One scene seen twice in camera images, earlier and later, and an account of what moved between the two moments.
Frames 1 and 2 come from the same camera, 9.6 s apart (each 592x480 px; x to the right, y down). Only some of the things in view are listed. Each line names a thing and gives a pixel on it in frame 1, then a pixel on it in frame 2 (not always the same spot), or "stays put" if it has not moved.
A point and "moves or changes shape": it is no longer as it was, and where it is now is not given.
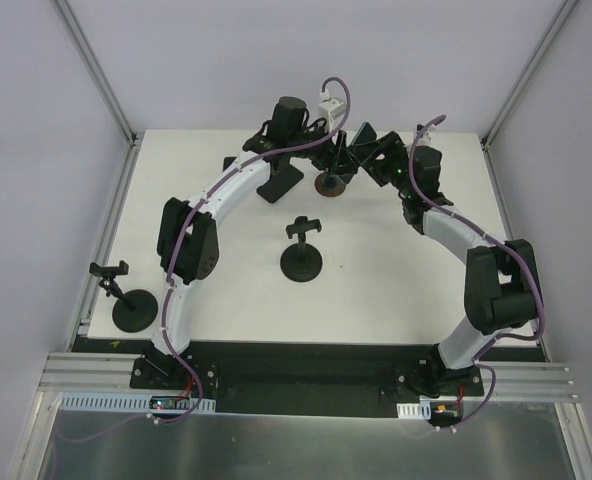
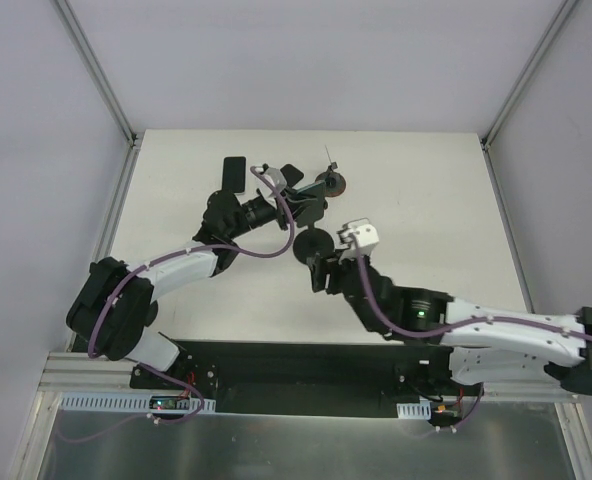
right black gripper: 372,151 → 321,271
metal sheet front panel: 509,440 stays put
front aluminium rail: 93,373 stays put
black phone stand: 301,262 moves or changes shape
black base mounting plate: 311,380 stays put
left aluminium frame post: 134,138 stays put
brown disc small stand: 329,185 stays put
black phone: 365,134 → 312,192
